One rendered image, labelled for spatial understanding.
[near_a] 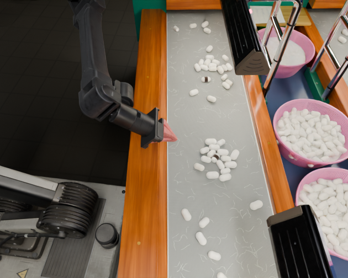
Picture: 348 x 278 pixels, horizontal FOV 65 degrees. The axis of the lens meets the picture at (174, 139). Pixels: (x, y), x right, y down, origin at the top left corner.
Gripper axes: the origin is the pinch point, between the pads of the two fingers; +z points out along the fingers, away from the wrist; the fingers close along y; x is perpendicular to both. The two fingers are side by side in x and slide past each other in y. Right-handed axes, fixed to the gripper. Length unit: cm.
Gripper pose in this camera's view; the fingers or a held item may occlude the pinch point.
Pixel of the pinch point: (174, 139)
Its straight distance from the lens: 78.5
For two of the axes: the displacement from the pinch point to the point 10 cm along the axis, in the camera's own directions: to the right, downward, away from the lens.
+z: 7.6, 3.5, 5.5
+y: -0.2, -8.3, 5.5
